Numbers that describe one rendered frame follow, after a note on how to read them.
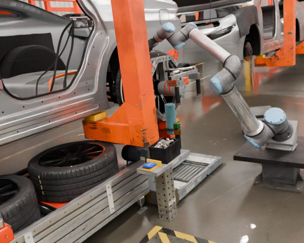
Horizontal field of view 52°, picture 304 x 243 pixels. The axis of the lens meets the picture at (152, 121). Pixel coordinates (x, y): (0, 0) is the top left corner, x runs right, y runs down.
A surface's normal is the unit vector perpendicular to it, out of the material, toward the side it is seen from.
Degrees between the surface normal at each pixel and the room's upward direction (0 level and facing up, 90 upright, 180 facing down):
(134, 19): 90
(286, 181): 90
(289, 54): 90
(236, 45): 94
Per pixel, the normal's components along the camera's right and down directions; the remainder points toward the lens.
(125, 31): -0.59, 0.28
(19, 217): 0.91, 0.00
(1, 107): 0.80, 0.10
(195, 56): -0.43, 0.60
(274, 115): -0.42, -0.55
